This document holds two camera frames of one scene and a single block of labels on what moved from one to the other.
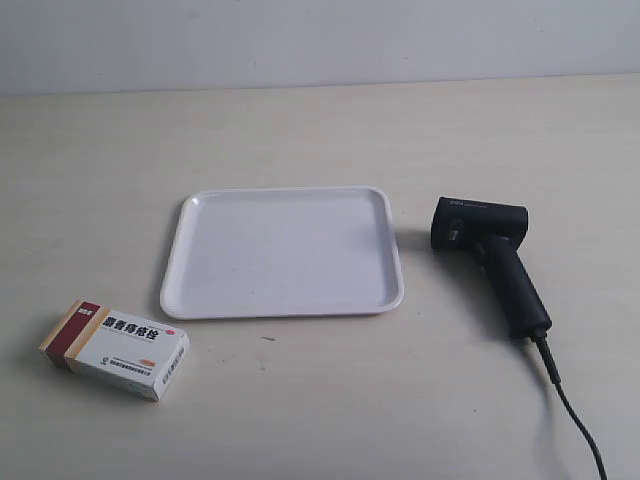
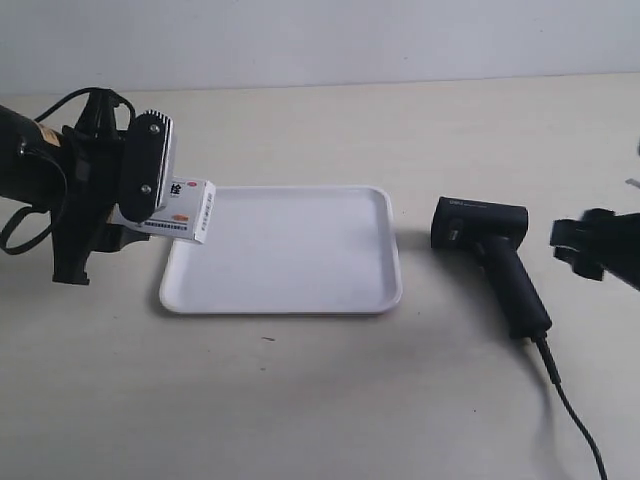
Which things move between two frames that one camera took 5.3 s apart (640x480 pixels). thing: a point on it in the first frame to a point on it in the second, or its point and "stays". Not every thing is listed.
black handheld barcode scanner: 495,232 stays
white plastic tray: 249,252 stays
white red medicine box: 128,352 to 187,213
